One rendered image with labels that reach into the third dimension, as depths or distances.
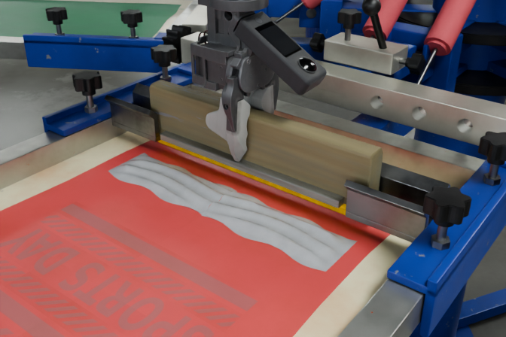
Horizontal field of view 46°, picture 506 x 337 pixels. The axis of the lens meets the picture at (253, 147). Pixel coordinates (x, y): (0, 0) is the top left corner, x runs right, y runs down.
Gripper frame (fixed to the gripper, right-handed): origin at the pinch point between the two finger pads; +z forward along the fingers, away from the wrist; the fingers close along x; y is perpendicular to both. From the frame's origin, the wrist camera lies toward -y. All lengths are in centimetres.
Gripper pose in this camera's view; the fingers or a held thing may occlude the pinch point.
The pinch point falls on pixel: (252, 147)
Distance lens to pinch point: 79.6
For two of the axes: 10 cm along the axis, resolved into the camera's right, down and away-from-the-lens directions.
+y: -7.9, -2.8, 5.4
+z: 0.0, 8.9, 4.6
